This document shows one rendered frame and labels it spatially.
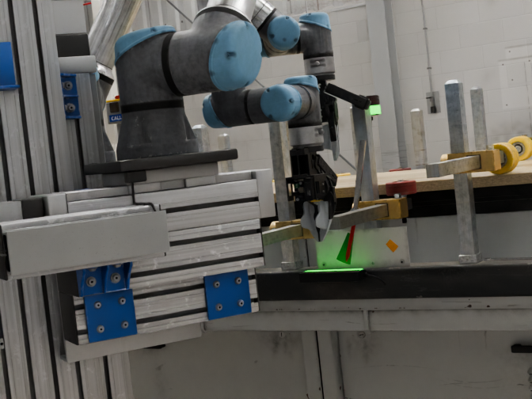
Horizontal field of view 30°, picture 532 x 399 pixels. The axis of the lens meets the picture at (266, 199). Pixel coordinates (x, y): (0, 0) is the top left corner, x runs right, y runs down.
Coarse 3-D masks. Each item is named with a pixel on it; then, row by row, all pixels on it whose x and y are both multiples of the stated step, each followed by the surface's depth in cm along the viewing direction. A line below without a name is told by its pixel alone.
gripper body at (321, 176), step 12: (300, 156) 215; (312, 156) 218; (300, 168) 214; (312, 168) 217; (288, 180) 216; (300, 180) 215; (312, 180) 214; (324, 180) 216; (288, 192) 216; (300, 192) 216; (312, 192) 213; (324, 192) 217
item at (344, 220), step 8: (408, 200) 262; (368, 208) 240; (376, 208) 244; (384, 208) 248; (408, 208) 261; (336, 216) 226; (344, 216) 228; (352, 216) 232; (360, 216) 236; (368, 216) 240; (376, 216) 244; (384, 216) 248; (336, 224) 226; (344, 224) 228; (352, 224) 232
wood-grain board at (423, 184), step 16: (528, 160) 321; (352, 176) 350; (384, 176) 321; (400, 176) 308; (416, 176) 296; (448, 176) 275; (480, 176) 257; (496, 176) 253; (512, 176) 251; (528, 176) 249; (336, 192) 276; (352, 192) 274; (384, 192) 269
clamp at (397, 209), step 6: (390, 198) 254; (402, 198) 250; (360, 204) 253; (366, 204) 252; (372, 204) 252; (390, 204) 249; (396, 204) 248; (402, 204) 249; (390, 210) 249; (396, 210) 248; (402, 210) 249; (390, 216) 249; (396, 216) 249; (402, 216) 249
